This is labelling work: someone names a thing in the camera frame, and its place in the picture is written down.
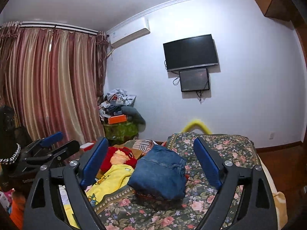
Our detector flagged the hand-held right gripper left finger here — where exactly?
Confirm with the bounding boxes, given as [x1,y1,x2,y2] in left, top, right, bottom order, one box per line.
[23,136,109,230]

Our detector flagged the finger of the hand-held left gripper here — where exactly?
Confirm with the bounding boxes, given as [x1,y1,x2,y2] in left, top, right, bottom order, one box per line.
[24,131,64,154]
[26,139,81,164]

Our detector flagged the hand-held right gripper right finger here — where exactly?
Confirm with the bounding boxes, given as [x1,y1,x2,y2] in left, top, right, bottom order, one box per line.
[193,137,279,230]

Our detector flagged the blue denim jacket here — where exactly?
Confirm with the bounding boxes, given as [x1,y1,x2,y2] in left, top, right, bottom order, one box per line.
[127,144,188,201]

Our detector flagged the pile of clothes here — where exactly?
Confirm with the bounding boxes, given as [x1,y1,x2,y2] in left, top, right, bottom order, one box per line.
[98,89,137,125]

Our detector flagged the yellow cartoon print blanket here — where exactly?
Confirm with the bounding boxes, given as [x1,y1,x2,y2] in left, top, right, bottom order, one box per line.
[61,164,135,230]

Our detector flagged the red garment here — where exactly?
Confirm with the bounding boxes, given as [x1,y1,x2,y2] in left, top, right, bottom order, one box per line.
[99,146,140,173]

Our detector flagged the yellow foam tube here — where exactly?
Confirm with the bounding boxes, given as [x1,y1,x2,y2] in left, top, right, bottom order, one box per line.
[181,118,212,134]

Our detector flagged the green cover cloth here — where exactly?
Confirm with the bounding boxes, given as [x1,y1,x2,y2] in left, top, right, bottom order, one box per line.
[104,121,140,145]

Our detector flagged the orange box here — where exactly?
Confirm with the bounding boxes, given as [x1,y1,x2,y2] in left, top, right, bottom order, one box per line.
[108,115,127,125]

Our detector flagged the dark floral bedspread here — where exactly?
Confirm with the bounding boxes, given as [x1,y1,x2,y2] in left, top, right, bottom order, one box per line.
[93,132,261,230]

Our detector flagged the striped cloth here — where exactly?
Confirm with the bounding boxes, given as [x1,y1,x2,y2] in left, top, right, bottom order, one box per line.
[133,139,154,154]

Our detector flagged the pink striped curtain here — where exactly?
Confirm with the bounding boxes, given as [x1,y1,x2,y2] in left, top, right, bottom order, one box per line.
[0,21,107,149]

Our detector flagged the grey cloth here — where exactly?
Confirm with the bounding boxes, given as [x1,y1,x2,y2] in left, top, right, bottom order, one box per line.
[121,107,146,132]

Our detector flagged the small black monitor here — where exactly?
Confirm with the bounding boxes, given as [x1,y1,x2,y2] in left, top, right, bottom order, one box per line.
[179,68,211,93]

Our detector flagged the white air conditioner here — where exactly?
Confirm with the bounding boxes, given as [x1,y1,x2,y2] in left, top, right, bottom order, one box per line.
[106,17,151,49]

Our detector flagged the black wall television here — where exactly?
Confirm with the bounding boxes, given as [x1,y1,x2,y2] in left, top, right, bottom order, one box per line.
[163,34,219,72]

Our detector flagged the white curtain rail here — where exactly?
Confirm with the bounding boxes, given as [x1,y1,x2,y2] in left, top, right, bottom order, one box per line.
[20,21,99,35]

